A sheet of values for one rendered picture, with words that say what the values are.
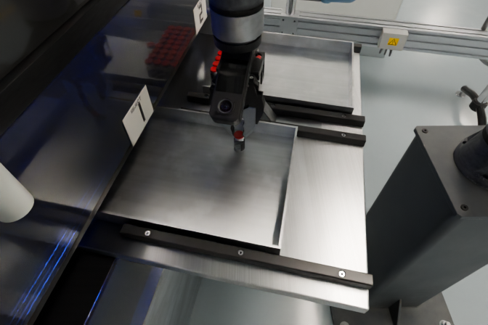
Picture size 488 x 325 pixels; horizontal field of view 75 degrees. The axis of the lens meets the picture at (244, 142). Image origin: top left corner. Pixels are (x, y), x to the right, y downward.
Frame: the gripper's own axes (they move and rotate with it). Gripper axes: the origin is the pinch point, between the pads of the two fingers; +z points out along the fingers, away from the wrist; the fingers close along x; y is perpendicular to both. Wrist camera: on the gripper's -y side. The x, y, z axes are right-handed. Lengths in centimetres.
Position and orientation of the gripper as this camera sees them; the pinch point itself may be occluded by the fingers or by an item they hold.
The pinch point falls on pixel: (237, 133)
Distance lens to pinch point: 60.6
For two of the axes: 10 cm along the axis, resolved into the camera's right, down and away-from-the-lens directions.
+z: 0.1, 6.5, 7.6
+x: -9.8, -1.5, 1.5
